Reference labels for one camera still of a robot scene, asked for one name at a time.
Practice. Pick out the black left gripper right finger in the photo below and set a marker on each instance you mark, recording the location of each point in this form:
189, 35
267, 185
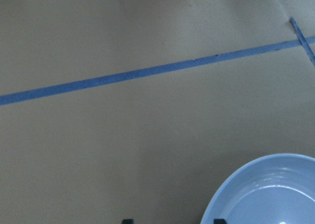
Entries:
219, 221

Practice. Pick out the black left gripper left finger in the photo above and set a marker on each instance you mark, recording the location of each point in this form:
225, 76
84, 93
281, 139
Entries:
128, 221

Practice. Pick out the blue plate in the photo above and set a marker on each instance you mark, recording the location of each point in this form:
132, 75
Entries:
274, 189

